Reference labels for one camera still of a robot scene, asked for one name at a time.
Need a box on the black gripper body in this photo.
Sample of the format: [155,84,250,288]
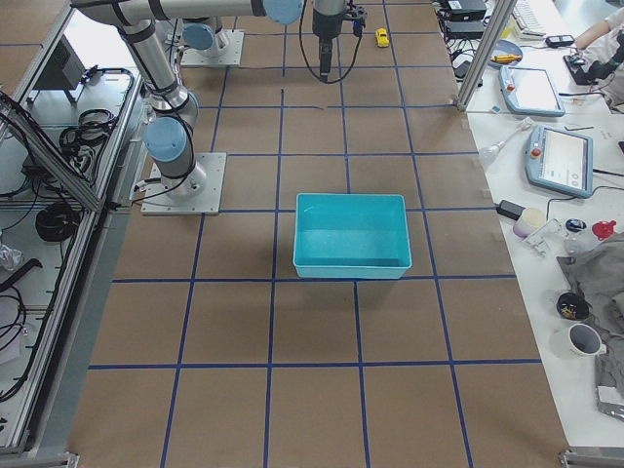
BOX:
[312,9,338,81]
[346,5,367,35]

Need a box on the yellow beetle toy car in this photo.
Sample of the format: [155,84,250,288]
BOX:
[375,28,390,48]

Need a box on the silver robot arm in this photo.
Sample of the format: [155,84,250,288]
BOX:
[70,1,367,90]
[92,1,306,199]

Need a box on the yellow screwdriver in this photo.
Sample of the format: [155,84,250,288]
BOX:
[490,54,523,64]

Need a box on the blue plate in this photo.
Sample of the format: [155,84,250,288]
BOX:
[487,39,523,68]

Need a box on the far teach pendant tablet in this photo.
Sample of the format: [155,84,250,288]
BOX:
[498,65,566,117]

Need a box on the teach pendant tablet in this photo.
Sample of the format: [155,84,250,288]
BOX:
[498,65,566,117]
[525,125,594,199]

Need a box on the light bulb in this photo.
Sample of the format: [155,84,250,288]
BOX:
[478,117,533,170]

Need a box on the turquoise plastic bin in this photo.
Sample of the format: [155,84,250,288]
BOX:
[292,193,412,280]

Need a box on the near teach pendant tablet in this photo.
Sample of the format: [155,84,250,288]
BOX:
[525,125,594,199]

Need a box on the grey cloth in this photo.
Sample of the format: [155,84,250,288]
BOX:
[557,234,623,420]

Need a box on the black bowl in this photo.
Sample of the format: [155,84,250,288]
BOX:
[556,292,590,321]

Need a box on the white mug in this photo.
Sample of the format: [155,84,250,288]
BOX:
[550,323,606,359]

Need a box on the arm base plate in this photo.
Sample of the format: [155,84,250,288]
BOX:
[181,24,244,68]
[140,152,226,215]

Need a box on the aluminium frame post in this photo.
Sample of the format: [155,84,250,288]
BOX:
[456,0,517,111]

